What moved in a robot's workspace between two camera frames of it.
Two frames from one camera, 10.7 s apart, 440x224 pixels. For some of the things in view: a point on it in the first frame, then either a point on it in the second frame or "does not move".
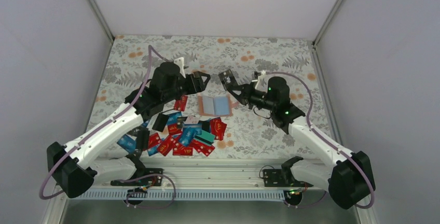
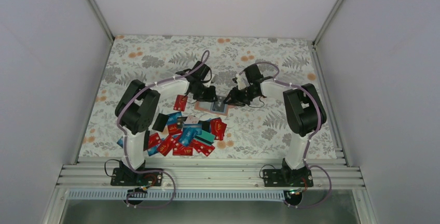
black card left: [160, 122] does not move
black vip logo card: [228, 79] → [218, 107]
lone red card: [180, 104] does not move
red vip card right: [218, 128] does not move
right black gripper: [244, 97] → [236, 99]
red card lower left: [165, 146] does not move
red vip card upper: [173, 129] does not move
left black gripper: [196, 79] → [209, 97]
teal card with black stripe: [205, 137] does not move
